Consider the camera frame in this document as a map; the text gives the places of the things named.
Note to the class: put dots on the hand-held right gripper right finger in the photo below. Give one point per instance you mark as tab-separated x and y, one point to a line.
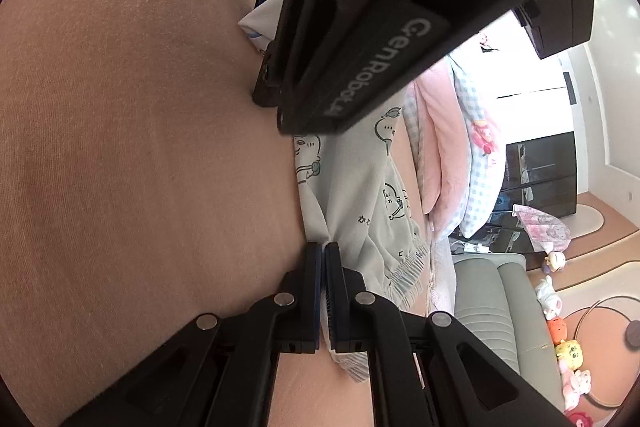
337	307

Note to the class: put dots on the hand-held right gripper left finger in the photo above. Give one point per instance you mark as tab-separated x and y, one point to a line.
307	297

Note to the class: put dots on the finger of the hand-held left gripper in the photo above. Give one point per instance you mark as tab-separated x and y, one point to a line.
265	87

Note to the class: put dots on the pale cartoon print pajama pants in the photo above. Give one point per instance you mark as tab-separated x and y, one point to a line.
360	187

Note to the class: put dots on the bed with pink sheet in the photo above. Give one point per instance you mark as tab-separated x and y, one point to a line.
125	132

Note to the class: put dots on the pink and blue checked quilt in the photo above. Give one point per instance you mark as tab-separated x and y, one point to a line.
440	132

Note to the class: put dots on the grey-green upholstered headboard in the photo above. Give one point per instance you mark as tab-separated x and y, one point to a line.
495	307

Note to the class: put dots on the white wardrobe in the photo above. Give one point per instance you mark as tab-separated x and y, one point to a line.
540	107

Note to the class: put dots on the white bunny plush toy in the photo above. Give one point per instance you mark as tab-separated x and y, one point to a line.
545	292

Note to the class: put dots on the orange plush toy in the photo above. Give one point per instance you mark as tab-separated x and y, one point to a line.
556	329

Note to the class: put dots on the pink printed umbrella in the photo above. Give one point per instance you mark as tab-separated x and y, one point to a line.
542	222

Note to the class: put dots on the purple and yellow plush toy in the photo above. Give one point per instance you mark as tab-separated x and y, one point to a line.
556	261

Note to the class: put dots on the glossy black cabinet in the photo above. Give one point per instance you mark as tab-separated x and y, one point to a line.
545	177

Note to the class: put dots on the pink and white plush toy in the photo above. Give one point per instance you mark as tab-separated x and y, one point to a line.
575	384

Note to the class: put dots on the red plush toy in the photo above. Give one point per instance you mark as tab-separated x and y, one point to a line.
580	419

